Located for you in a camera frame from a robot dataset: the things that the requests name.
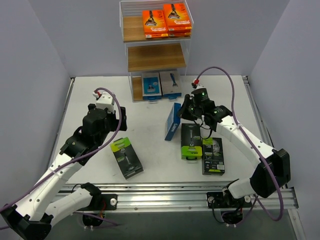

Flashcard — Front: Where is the blue Harry's box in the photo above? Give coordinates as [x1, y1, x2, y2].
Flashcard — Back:
[164, 102, 181, 141]
[141, 72, 162, 101]

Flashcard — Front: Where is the grey blue razor box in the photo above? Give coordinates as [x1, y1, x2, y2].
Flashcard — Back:
[159, 70, 182, 99]

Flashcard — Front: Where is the black green razor box front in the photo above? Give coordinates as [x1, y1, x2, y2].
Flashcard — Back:
[110, 137, 144, 180]

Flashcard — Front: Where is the black green razor box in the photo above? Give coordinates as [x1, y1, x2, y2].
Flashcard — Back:
[180, 123, 203, 161]
[110, 137, 144, 180]

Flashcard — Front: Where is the black box with face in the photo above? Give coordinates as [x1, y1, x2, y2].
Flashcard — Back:
[202, 137, 226, 176]

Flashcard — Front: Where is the large orange Fusion5 razor box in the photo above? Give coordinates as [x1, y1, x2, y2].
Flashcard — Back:
[142, 9, 169, 39]

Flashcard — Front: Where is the narrow orange Fusion5 razor box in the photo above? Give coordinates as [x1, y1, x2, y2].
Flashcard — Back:
[163, 3, 192, 32]

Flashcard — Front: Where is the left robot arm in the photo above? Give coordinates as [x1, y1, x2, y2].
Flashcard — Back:
[0, 103, 128, 240]

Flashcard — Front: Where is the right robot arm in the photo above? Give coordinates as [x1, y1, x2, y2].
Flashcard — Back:
[178, 87, 291, 207]

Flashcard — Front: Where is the orange razor box on shelf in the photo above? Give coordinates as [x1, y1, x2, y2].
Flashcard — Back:
[168, 29, 192, 38]

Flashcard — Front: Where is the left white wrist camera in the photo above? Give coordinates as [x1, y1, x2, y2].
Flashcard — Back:
[92, 91, 115, 114]

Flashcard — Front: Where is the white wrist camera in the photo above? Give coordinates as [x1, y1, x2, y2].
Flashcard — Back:
[92, 91, 115, 114]
[191, 78, 207, 94]

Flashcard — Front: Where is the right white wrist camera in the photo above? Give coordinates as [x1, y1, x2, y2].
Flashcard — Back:
[191, 78, 207, 94]

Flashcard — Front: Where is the white wire wooden shelf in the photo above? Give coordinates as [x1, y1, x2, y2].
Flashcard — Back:
[119, 0, 194, 102]

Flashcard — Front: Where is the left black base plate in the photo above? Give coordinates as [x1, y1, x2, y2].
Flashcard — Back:
[100, 193, 118, 211]

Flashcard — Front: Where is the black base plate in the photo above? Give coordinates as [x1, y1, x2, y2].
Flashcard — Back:
[100, 193, 118, 211]
[206, 191, 252, 209]

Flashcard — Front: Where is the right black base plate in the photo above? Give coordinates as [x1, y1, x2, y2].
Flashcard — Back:
[206, 191, 252, 209]

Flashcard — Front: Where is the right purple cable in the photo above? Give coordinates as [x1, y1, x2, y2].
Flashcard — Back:
[196, 66, 285, 225]

